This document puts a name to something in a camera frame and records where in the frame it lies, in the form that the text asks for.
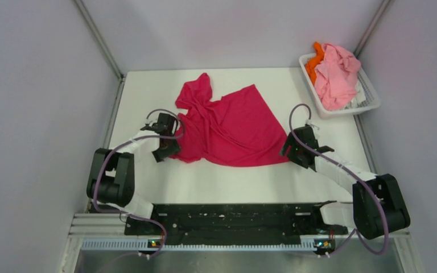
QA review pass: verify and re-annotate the magenta t-shirt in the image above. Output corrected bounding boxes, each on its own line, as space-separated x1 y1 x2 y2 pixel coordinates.
173 73 288 167

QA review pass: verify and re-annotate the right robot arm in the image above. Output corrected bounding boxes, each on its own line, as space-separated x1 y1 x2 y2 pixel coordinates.
280 125 411 239

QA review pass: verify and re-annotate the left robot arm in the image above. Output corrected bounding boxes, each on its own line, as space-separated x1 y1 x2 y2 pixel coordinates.
86 109 184 238

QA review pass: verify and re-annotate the light pink t-shirt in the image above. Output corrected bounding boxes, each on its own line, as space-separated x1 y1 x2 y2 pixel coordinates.
314 43 361 111

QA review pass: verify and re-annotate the orange t-shirt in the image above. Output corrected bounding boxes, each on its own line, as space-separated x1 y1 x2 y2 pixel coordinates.
304 42 324 84

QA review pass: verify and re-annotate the white plastic basket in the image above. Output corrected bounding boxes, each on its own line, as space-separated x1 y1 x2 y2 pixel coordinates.
298 53 382 119

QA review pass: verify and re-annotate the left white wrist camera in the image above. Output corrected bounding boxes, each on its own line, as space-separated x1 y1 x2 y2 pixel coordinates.
145 118 157 127

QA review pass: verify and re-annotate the aluminium frame profile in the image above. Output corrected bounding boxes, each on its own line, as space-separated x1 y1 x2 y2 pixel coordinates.
68 213 126 238

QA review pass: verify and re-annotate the grey slotted cable duct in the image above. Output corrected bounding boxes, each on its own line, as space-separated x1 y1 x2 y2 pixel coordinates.
81 238 332 252

